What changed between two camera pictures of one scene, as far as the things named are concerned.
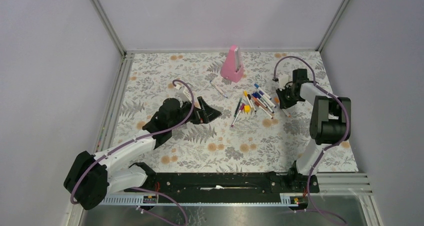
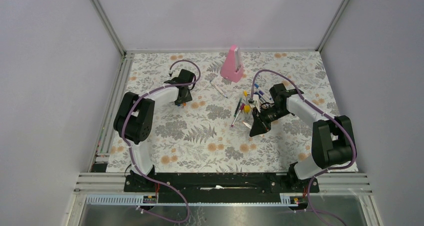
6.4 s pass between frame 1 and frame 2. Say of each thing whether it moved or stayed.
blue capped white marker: stayed
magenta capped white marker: stayed
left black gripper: moved
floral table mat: stayed
